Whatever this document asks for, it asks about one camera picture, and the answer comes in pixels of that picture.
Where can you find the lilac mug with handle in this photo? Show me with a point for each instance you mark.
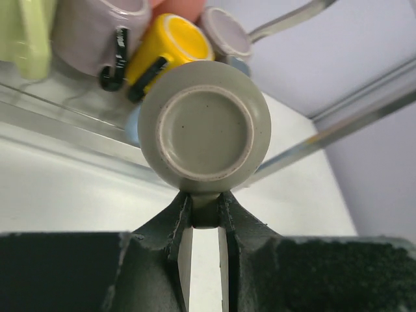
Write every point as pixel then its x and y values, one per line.
pixel 225 33

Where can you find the light blue mug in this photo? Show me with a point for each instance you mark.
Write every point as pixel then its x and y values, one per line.
pixel 131 127

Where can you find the yellow mug black handle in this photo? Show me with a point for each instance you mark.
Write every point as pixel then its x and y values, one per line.
pixel 170 41

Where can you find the pale green mug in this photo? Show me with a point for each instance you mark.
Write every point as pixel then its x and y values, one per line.
pixel 25 35

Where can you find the small olive cup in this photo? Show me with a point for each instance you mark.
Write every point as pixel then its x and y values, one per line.
pixel 204 128

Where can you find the tall pink cup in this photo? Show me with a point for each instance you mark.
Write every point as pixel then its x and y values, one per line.
pixel 188 9

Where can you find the grey white small mug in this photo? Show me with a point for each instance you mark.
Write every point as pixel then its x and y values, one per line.
pixel 239 64

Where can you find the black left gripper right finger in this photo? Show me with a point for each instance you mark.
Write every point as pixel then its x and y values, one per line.
pixel 264 271

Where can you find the lilac mug black handle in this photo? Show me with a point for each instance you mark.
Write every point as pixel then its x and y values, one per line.
pixel 97 38

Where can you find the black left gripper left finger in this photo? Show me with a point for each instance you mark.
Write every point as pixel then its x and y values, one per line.
pixel 143 270

